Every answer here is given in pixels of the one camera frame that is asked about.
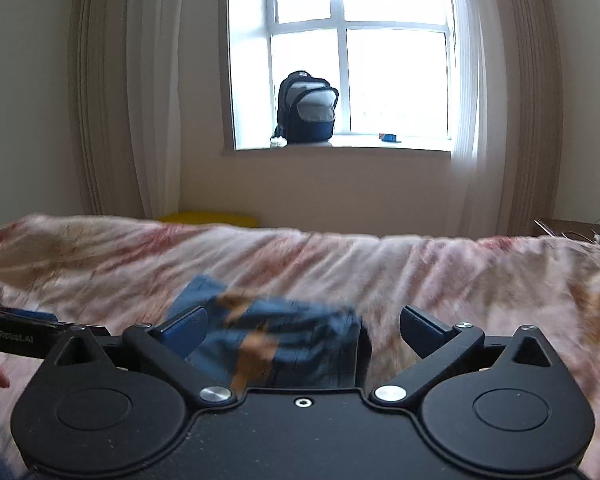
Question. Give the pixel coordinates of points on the white framed window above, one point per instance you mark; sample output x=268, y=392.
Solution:
x=390, y=60

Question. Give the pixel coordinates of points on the beige curtain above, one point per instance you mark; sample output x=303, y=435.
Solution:
x=505, y=116
x=124, y=105

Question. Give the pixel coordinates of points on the blue pants with orange print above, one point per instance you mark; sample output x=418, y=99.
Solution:
x=268, y=342

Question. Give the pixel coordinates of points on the pink floral bed cover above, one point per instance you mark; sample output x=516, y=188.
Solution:
x=115, y=272

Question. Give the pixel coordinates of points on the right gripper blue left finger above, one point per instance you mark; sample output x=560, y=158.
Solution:
x=184, y=332

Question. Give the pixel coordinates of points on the dark wooden nightstand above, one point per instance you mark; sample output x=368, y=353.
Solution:
x=585, y=232

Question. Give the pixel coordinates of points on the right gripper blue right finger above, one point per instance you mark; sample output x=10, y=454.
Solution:
x=423, y=333

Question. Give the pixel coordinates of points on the beige left curtain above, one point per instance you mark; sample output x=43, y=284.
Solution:
x=124, y=105

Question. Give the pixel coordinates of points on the beige right curtain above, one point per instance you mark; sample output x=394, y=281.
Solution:
x=505, y=116

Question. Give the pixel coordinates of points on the dark blue grey backpack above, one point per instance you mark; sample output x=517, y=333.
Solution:
x=306, y=109

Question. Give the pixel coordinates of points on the yellow object behind bed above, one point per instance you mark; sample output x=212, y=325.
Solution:
x=199, y=218

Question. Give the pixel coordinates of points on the small blue box on sill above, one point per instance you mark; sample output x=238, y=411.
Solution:
x=388, y=137

